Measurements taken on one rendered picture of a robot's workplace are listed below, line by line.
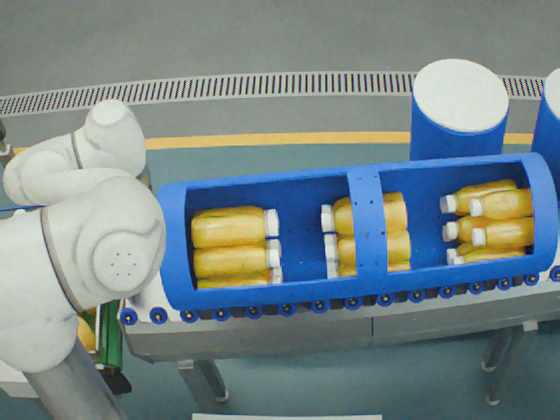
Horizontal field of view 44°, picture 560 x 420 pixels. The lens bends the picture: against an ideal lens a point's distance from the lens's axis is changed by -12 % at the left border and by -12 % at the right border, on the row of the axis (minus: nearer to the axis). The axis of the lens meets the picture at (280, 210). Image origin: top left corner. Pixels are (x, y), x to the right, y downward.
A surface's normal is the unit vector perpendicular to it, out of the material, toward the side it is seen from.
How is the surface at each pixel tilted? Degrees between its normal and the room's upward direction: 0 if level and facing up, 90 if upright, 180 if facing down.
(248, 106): 0
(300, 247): 22
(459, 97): 0
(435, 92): 0
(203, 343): 71
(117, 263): 55
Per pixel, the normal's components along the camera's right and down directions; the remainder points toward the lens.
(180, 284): 0.01, 0.52
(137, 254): 0.30, 0.24
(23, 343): 0.33, 0.61
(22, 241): 0.08, -0.52
